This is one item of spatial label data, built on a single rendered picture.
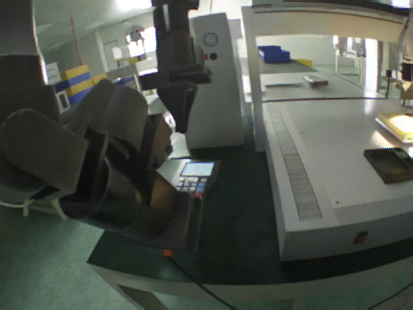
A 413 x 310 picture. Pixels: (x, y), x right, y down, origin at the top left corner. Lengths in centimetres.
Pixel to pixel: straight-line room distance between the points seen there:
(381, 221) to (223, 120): 58
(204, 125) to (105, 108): 59
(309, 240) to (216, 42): 58
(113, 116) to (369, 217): 39
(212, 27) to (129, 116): 54
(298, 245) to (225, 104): 51
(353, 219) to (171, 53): 39
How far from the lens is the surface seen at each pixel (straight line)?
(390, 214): 42
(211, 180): 38
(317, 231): 36
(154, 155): 22
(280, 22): 64
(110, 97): 20
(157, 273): 45
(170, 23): 32
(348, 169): 49
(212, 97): 72
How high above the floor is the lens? 112
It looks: 30 degrees down
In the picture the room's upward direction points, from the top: 11 degrees counter-clockwise
